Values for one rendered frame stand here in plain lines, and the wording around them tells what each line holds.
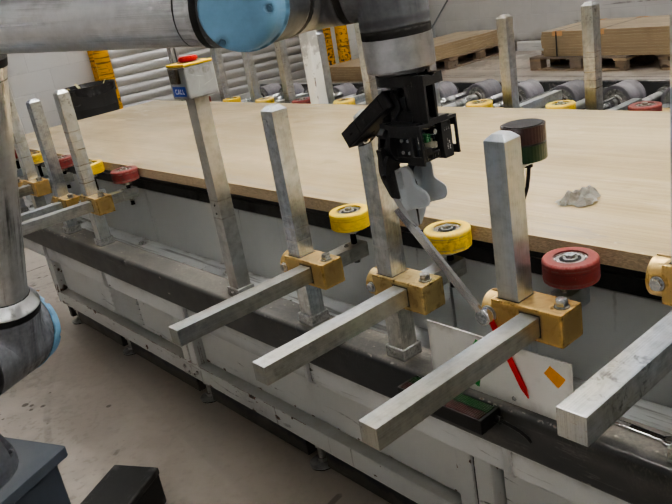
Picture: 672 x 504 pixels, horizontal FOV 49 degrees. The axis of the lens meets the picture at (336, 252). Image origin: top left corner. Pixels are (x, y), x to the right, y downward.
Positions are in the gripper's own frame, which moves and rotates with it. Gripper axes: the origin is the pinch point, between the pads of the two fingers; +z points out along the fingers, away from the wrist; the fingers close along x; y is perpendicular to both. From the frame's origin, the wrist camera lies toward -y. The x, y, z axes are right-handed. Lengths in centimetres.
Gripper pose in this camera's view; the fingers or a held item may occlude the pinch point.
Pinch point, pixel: (412, 215)
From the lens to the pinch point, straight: 104.0
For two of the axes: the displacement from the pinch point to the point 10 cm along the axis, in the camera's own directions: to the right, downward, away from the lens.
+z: 1.8, 9.2, 3.4
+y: 6.5, 1.5, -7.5
